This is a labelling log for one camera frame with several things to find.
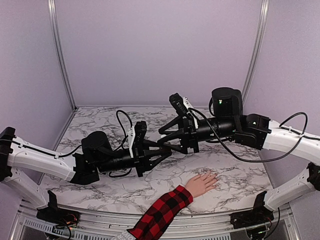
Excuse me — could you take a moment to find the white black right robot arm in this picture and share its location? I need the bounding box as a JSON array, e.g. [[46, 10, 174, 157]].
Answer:
[[157, 87, 320, 224]]

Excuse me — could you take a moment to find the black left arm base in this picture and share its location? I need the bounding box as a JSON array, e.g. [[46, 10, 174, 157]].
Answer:
[[36, 190, 80, 227]]

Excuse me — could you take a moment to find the aluminium right rear frame post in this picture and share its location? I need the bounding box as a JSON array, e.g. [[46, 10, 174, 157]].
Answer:
[[242, 0, 270, 103]]

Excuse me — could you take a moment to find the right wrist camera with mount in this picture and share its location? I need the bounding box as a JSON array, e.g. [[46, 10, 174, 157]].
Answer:
[[169, 93, 199, 129]]

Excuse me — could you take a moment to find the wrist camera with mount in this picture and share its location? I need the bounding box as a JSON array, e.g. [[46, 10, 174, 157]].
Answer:
[[128, 120, 147, 158], [169, 93, 199, 129]]

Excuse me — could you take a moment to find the red black plaid sleeve forearm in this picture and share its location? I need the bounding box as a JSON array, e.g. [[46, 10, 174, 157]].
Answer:
[[127, 185, 193, 240]]

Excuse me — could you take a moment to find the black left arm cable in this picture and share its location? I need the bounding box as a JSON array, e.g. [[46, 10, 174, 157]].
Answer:
[[107, 109, 135, 178]]

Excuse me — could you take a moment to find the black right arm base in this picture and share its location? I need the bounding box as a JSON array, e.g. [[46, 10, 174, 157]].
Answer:
[[230, 191, 275, 229]]

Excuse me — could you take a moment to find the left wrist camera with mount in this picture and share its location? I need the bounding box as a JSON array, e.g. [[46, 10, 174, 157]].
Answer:
[[128, 120, 147, 158]]

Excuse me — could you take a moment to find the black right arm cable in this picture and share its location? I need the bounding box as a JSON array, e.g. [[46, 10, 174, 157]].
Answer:
[[188, 107, 309, 164]]

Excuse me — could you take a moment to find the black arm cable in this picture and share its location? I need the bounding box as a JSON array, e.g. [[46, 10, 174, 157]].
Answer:
[[188, 107, 309, 164], [107, 109, 135, 178]]

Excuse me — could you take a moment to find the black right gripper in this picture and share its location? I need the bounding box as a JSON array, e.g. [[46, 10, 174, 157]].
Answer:
[[157, 114, 238, 155]]

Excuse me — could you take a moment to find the aluminium frame post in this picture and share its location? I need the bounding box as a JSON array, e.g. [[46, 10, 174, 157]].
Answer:
[[242, 0, 270, 103], [47, 0, 77, 112]]

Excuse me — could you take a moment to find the person's bare hand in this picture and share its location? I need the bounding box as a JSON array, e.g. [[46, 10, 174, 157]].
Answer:
[[184, 171, 218, 198]]

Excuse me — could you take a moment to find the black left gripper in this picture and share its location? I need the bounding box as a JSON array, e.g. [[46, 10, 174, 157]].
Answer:
[[96, 140, 172, 178]]

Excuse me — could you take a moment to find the aluminium left rear frame post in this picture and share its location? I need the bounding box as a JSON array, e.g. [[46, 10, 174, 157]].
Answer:
[[47, 0, 77, 112]]

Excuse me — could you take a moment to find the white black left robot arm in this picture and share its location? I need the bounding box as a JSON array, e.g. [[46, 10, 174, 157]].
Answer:
[[0, 127, 172, 223]]

